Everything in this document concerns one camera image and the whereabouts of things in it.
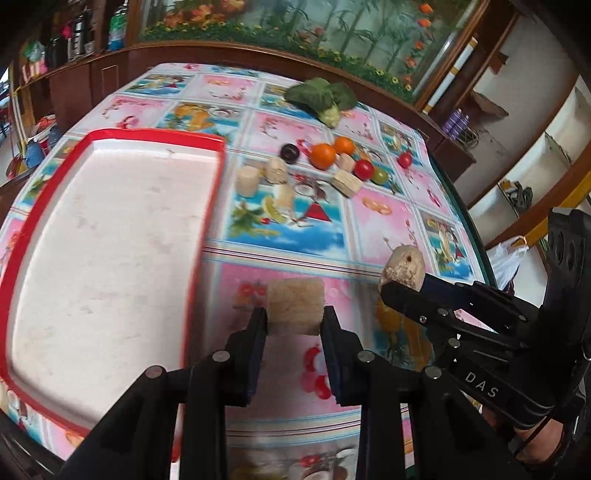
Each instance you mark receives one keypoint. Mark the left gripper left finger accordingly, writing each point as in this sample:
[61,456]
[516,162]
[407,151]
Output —
[134,439]

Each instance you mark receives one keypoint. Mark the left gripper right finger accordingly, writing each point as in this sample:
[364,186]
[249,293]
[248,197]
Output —
[451,440]

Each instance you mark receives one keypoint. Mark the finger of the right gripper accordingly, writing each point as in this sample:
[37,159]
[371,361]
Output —
[436,288]
[434,315]

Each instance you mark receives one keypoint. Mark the green grape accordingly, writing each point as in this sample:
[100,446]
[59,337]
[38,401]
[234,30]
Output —
[380,176]

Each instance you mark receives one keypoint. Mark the large orange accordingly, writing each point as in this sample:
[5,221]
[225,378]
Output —
[322,156]

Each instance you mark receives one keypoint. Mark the small red tomato far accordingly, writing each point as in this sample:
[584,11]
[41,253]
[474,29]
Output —
[405,160]

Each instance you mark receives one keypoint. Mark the colourful fruit print tablecloth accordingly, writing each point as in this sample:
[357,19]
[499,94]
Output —
[304,228]

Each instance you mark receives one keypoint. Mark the small beige sugarcane cube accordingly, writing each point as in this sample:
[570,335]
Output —
[345,162]

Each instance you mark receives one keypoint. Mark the purple cups stack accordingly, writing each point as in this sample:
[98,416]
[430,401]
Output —
[456,124]

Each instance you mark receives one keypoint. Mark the small orange right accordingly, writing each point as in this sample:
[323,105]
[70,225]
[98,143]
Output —
[344,145]

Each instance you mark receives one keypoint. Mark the red rimmed white tray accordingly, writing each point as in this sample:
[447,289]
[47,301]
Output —
[102,278]

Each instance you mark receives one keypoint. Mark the dark purple plum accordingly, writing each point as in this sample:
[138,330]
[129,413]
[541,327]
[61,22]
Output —
[289,153]

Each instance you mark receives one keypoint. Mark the beige sugarcane cylinder left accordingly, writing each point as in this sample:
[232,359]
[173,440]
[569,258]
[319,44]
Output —
[247,181]

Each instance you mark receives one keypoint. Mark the green leafy bok choy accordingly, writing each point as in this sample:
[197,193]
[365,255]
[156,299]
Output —
[327,100]

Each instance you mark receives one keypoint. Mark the wooden glass display cabinet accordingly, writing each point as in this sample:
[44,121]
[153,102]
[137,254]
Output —
[393,54]

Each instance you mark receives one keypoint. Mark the green plastic bottle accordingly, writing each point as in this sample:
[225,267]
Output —
[117,27]

